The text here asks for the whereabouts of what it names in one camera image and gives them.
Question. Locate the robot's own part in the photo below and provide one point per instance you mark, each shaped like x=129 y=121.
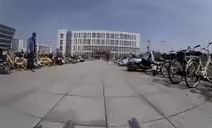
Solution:
x=68 y=124
x=134 y=123

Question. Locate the pale low building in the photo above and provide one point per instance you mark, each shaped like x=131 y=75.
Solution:
x=43 y=49

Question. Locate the dark glass building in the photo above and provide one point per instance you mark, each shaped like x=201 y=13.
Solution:
x=2 y=35

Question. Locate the row of bicycles and scooters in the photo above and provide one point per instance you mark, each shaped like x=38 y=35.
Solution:
x=180 y=65

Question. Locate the white building with many windows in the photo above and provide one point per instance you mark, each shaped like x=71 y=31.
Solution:
x=100 y=41

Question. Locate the row of yellow bicycles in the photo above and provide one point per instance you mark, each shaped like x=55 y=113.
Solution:
x=17 y=61

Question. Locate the street lamp pole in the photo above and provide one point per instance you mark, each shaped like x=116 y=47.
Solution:
x=148 y=46

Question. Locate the grey concrete slab pavement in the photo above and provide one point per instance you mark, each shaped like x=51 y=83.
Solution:
x=104 y=93

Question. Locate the person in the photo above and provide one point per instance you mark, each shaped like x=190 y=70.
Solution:
x=31 y=50

